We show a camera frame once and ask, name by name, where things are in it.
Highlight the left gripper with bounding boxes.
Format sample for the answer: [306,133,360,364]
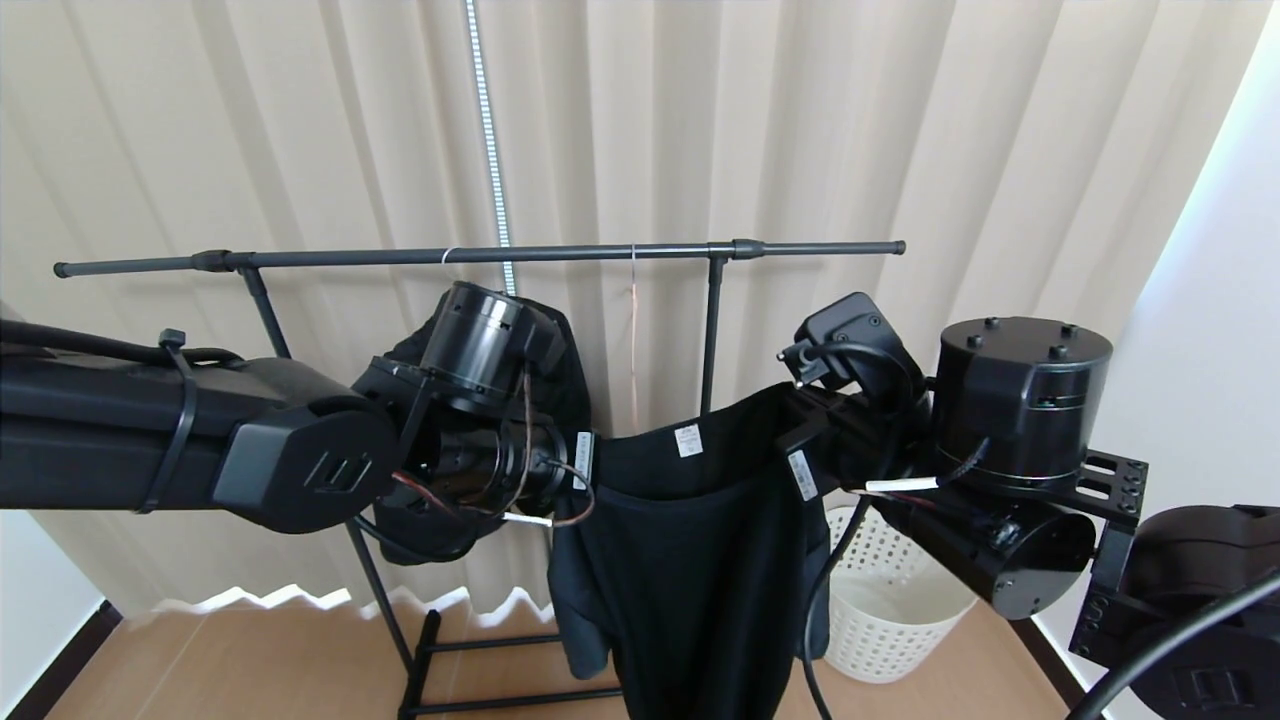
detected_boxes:
[438,418,599,517]

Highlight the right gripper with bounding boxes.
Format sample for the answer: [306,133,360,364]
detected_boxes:
[775,388,937,501]

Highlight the black shorts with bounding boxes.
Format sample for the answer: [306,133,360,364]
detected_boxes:
[375,292,593,567]

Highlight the black garment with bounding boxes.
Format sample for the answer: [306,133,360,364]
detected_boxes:
[547,383,837,720]

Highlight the white laundry basket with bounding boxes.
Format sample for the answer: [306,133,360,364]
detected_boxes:
[822,505,979,685]

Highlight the black clothes rack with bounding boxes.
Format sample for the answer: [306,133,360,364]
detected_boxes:
[53,238,907,720]

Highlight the beige curtain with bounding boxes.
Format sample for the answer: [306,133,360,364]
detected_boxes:
[0,0,1271,616]

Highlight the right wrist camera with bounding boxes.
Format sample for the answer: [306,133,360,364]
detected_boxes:
[778,292,927,403]

